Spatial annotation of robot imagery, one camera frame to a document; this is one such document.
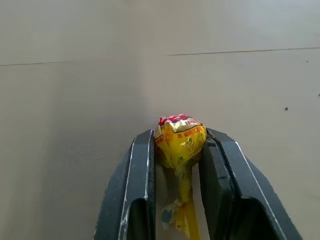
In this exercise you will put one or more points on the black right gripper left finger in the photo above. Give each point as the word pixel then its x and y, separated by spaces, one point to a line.
pixel 136 175

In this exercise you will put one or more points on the yellow lollipop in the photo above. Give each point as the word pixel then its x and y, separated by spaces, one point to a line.
pixel 180 142

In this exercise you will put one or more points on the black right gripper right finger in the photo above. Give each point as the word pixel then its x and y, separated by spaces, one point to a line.
pixel 232 180

